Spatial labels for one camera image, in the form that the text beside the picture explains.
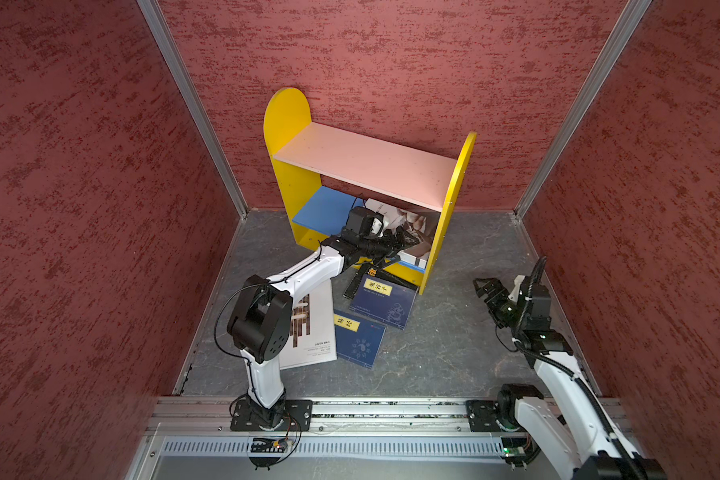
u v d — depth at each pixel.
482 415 0.74
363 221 0.68
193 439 0.71
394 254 0.75
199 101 0.89
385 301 0.93
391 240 0.76
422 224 0.92
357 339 0.87
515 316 0.68
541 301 0.60
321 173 0.76
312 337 0.85
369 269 1.00
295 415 0.74
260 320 0.48
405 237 0.76
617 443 0.41
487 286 0.74
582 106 0.89
